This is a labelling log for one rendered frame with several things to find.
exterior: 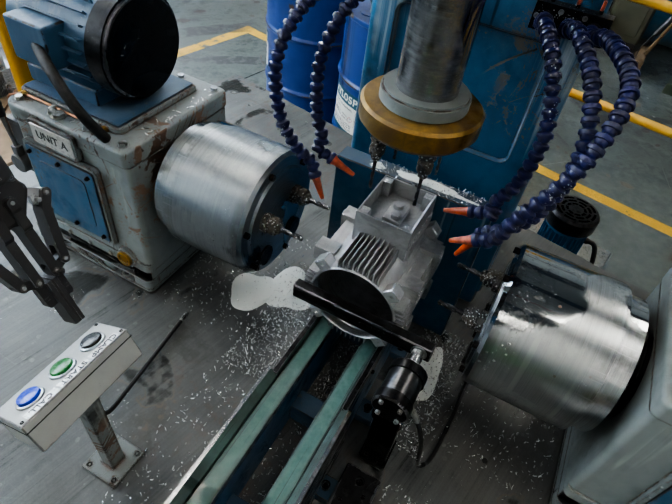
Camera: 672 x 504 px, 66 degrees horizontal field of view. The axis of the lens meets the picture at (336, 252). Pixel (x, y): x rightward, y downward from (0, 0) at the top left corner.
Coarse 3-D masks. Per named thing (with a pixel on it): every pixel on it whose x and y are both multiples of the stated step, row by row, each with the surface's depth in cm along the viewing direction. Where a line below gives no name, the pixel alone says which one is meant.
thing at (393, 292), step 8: (432, 224) 92; (432, 232) 92; (440, 232) 93; (320, 256) 85; (328, 256) 84; (320, 264) 85; (328, 264) 84; (392, 288) 80; (400, 288) 82; (392, 296) 81; (400, 296) 81; (320, 312) 93; (376, 344) 90; (384, 344) 89
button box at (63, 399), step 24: (120, 336) 71; (96, 360) 68; (120, 360) 71; (48, 384) 66; (72, 384) 66; (96, 384) 68; (0, 408) 65; (24, 408) 63; (48, 408) 63; (72, 408) 66; (24, 432) 61; (48, 432) 63
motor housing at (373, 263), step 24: (336, 240) 91; (360, 240) 85; (384, 240) 85; (432, 240) 95; (312, 264) 88; (336, 264) 84; (360, 264) 81; (384, 264) 84; (408, 264) 88; (336, 288) 96; (360, 288) 99; (384, 288) 82; (384, 312) 94; (408, 312) 85; (360, 336) 91
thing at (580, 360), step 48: (528, 288) 74; (576, 288) 74; (624, 288) 76; (480, 336) 78; (528, 336) 73; (576, 336) 71; (624, 336) 72; (480, 384) 80; (528, 384) 75; (576, 384) 71; (624, 384) 70
